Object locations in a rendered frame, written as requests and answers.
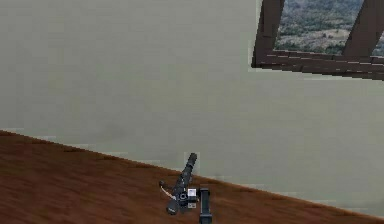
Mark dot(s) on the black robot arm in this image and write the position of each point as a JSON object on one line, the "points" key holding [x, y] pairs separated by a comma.
{"points": [[205, 206]]}

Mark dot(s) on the dark brown framed window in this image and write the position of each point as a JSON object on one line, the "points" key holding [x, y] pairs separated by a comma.
{"points": [[266, 40]]}

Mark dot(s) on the black telescope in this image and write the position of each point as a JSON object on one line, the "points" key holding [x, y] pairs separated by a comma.
{"points": [[185, 173]]}

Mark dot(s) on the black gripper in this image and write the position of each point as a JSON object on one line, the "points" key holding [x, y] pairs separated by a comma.
{"points": [[183, 197]]}

